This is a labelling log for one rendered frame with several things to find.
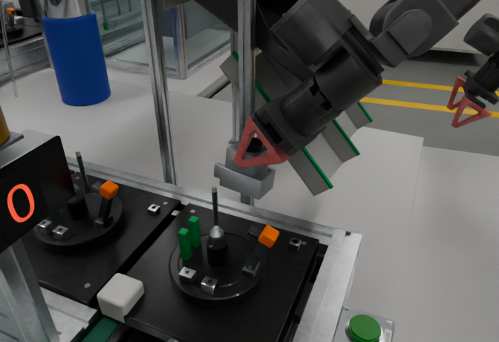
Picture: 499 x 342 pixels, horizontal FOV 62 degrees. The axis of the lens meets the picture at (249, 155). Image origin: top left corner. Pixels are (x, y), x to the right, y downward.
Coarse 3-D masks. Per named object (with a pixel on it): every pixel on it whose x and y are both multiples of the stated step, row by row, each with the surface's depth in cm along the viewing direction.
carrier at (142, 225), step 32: (96, 192) 74; (128, 192) 77; (64, 224) 67; (96, 224) 66; (128, 224) 70; (160, 224) 70; (32, 256) 64; (64, 256) 64; (96, 256) 64; (128, 256) 64; (64, 288) 58; (96, 288) 58
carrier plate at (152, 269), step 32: (224, 224) 70; (256, 224) 70; (160, 256) 64; (288, 256) 64; (160, 288) 58; (288, 288) 58; (128, 320) 55; (160, 320) 54; (192, 320) 54; (224, 320) 54; (256, 320) 54; (288, 320) 55
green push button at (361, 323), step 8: (352, 320) 54; (360, 320) 54; (368, 320) 54; (352, 328) 53; (360, 328) 53; (368, 328) 53; (376, 328) 53; (352, 336) 52; (360, 336) 52; (368, 336) 52; (376, 336) 52
